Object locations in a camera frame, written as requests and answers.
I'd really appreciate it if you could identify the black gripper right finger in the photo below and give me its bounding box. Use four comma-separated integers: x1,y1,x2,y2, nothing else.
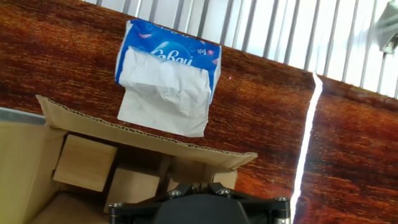
204,182,292,224

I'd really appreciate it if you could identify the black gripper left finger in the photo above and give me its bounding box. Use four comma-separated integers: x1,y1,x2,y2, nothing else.
108,182,195,224

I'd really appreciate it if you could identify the brown cardboard box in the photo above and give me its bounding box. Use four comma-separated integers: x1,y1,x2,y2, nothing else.
0,95,259,224

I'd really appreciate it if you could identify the blue tissue pack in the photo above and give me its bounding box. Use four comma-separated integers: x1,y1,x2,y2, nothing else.
114,18,223,138

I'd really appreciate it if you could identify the silver digital kitchen scale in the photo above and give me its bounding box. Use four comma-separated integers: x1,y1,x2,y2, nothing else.
0,107,46,126

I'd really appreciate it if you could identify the white stand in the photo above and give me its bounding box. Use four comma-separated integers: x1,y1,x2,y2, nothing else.
369,0,398,54

